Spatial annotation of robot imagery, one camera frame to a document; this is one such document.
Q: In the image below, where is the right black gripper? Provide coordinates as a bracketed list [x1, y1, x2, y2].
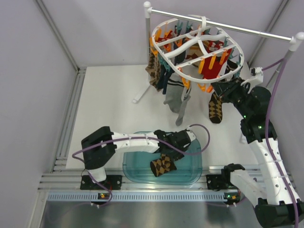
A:
[212, 76, 252, 118]

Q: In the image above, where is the brown argyle sock front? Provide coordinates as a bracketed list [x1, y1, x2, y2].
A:
[209, 92, 223, 124]

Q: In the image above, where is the brown argyle sock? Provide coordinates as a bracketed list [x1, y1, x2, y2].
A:
[209, 92, 223, 124]
[150, 154, 177, 177]

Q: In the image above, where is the brown argyle sock back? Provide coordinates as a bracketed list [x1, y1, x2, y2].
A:
[150, 154, 177, 177]

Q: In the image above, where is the white oval clip hanger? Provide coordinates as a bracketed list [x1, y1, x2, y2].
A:
[150, 15, 244, 85]

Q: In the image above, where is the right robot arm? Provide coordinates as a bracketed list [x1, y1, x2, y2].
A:
[212, 78, 304, 228]

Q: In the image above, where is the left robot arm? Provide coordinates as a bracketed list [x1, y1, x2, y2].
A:
[81, 126, 196, 189]

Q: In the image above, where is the red sock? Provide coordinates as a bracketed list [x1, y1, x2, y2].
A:
[201, 56, 228, 80]

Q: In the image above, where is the grey striped sock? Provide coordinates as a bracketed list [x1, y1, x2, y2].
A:
[175, 87, 192, 126]
[163, 75, 185, 114]

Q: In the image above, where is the teal plastic basin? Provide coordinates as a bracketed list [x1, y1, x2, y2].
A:
[122, 130, 203, 185]

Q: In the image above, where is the brown patterned hanging sock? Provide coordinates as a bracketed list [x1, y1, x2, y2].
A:
[145, 53, 161, 91]

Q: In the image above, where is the white drying rack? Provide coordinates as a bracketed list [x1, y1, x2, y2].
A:
[143, 1, 304, 115]

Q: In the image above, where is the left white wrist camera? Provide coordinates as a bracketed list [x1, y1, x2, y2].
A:
[186, 127, 196, 142]

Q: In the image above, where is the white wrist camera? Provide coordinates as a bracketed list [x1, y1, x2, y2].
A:
[249, 67, 264, 87]
[186, 127, 196, 142]

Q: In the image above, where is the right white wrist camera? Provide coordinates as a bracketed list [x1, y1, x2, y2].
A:
[249, 67, 264, 87]

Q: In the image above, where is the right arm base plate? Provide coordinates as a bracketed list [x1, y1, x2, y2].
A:
[206, 174, 234, 191]

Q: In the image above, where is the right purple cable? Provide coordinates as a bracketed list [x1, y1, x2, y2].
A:
[261, 58, 300, 228]

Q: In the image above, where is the purple cable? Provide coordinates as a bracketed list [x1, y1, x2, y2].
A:
[261, 58, 300, 228]
[71, 123, 211, 207]

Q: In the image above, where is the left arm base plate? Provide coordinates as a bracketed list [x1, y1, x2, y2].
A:
[80, 175, 122, 190]

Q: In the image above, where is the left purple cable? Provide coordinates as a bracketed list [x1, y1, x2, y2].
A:
[71, 123, 211, 207]

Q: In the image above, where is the perforated cable duct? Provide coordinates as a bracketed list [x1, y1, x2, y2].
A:
[47, 191, 241, 203]

